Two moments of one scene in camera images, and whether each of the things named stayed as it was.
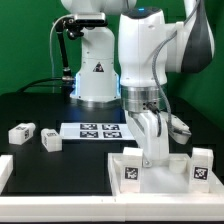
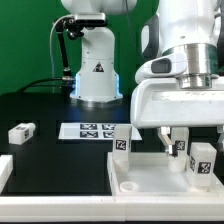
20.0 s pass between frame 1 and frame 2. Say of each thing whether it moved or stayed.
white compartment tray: stayed
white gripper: moved
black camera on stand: stayed
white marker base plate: stayed
